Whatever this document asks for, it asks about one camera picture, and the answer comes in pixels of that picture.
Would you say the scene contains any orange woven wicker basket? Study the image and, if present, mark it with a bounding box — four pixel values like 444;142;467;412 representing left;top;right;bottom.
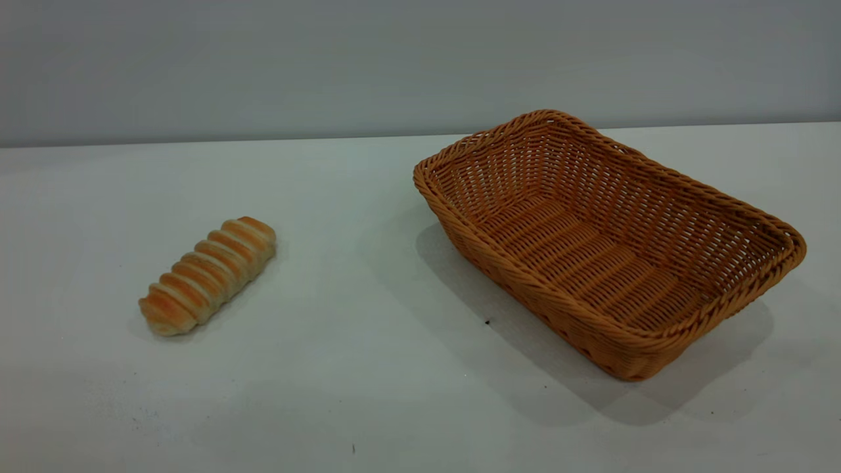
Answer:
413;109;807;382

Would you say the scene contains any ridged golden bread loaf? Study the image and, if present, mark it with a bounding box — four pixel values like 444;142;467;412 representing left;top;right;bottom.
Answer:
137;216;277;338

